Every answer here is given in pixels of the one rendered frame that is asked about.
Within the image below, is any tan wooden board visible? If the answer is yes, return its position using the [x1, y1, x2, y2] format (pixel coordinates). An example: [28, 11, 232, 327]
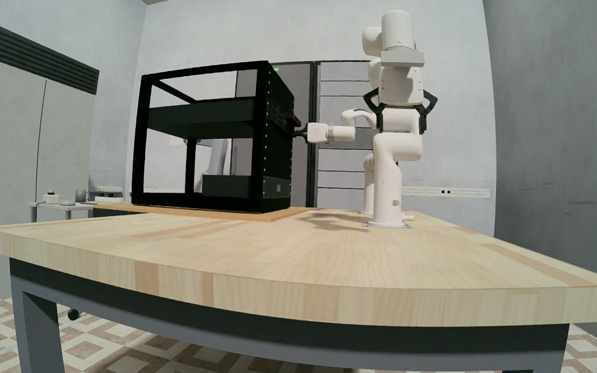
[93, 204, 311, 222]

